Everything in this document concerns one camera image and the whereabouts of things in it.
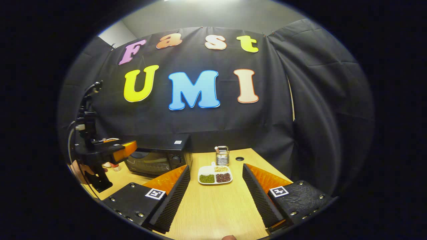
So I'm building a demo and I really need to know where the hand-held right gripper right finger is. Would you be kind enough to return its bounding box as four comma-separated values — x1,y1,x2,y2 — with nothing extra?
242,163,334,233

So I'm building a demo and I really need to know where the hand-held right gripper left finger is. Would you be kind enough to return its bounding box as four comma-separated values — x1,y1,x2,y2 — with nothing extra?
100,165,191,234

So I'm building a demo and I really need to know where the black electric oven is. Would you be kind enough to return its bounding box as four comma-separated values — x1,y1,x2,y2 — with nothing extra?
124,135,193,177

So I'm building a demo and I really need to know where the white divided dish with beans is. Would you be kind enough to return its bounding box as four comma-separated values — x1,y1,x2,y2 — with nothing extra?
198,162,233,185

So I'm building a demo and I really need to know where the black backdrop cloth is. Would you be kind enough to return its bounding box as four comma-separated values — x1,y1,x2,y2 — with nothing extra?
57,18,374,197

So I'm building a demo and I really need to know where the metal wire utensil holder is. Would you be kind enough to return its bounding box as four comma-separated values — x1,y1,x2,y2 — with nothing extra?
215,146,230,166

